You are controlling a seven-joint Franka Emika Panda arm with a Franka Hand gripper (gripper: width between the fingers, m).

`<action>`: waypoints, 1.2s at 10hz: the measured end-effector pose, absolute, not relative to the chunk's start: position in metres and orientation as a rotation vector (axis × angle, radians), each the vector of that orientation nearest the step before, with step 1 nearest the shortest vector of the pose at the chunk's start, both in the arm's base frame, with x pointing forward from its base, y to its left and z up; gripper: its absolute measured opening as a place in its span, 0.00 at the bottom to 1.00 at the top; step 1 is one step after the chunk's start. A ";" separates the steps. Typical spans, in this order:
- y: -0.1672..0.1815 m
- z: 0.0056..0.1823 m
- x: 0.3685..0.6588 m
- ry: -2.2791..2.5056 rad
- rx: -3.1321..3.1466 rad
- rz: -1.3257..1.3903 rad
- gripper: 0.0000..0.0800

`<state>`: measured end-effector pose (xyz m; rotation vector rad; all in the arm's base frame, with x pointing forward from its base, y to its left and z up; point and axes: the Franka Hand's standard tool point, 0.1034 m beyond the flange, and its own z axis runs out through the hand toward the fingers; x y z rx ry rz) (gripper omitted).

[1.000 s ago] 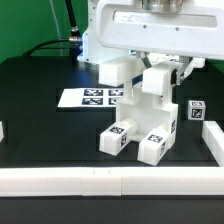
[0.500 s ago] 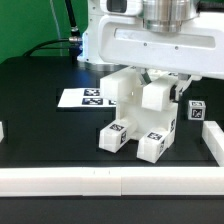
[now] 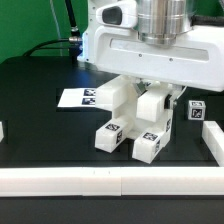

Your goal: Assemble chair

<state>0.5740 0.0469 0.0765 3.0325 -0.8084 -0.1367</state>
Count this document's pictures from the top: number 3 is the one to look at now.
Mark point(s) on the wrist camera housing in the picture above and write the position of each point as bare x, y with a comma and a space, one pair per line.
120, 14

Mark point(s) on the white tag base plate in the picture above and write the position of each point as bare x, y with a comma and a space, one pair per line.
77, 97

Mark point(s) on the white tagged cube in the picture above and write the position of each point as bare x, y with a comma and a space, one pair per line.
196, 110

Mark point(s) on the white right fence rail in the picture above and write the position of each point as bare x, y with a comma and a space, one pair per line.
213, 136

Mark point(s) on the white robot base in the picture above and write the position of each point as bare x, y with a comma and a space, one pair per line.
86, 58

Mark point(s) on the white fence rail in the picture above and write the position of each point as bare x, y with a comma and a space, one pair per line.
1, 131
213, 136
121, 181

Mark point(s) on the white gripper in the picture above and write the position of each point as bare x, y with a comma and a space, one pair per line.
195, 60

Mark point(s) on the white front fence rail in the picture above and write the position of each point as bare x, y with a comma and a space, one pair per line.
121, 181

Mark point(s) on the white left fence rail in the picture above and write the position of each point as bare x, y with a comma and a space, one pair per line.
1, 131

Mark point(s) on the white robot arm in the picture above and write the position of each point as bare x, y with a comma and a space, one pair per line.
156, 41

